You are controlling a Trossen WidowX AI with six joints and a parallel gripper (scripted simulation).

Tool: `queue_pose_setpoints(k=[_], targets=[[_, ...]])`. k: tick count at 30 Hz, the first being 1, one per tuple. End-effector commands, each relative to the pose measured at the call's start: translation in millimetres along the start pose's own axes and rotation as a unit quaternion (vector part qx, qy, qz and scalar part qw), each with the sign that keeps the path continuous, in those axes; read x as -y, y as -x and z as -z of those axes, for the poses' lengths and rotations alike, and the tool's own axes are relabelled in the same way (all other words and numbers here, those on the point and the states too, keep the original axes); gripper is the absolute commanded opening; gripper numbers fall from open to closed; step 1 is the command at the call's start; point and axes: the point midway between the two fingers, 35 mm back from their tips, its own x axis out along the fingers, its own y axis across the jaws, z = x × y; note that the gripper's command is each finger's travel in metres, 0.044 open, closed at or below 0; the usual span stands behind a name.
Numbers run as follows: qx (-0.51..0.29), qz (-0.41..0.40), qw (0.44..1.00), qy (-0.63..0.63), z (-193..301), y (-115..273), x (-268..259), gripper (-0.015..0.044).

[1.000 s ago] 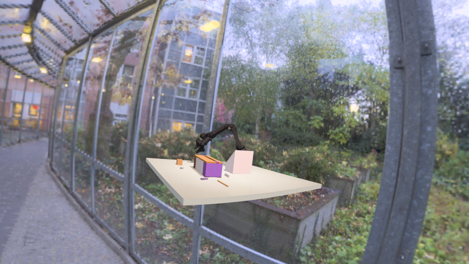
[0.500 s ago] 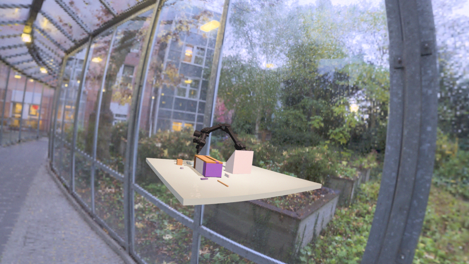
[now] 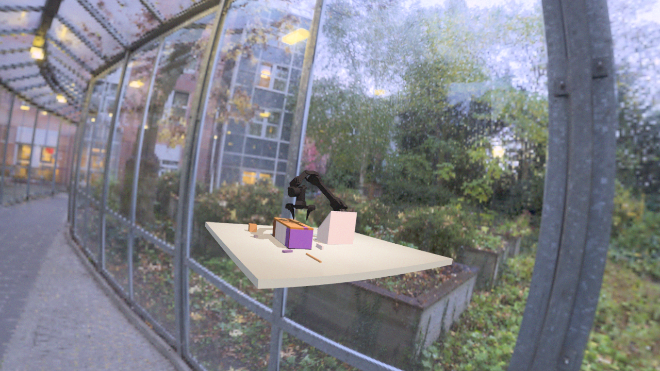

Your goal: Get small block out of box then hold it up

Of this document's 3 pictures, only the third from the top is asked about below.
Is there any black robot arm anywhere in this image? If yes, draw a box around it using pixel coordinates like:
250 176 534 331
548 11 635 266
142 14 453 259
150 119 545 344
288 170 348 212

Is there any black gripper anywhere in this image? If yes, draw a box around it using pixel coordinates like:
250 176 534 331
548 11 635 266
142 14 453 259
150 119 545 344
285 196 316 220

